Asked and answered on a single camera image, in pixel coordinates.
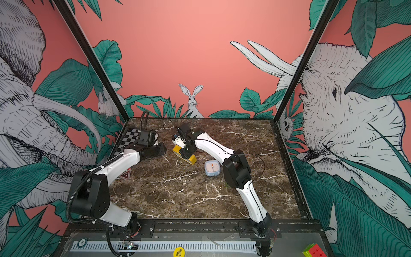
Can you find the yellow round sticker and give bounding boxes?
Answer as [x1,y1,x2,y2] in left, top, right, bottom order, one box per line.
[173,247,186,257]

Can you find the colourful puzzle cube on ledge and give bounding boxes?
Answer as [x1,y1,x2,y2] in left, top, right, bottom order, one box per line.
[302,244,327,257]

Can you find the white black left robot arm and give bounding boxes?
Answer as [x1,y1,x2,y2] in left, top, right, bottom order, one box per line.
[65,130,167,237]

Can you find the colourful puzzle cube on table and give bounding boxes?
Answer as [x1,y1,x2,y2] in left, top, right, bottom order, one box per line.
[121,168,131,179]

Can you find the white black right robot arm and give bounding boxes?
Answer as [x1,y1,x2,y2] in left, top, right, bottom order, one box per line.
[172,123,272,238]

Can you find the white perforated rail strip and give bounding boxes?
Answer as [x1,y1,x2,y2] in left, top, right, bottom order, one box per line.
[70,241,257,253]

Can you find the yellow square alarm clock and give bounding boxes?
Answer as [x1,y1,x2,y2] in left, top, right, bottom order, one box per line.
[173,145,197,165]

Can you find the black white chessboard box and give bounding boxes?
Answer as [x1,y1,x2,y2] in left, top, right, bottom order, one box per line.
[110,127,139,157]

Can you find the light blue small alarm clock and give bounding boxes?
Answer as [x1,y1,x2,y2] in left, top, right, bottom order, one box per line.
[204,160,221,177]

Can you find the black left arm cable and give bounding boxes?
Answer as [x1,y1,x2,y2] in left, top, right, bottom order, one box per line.
[65,165,107,222]

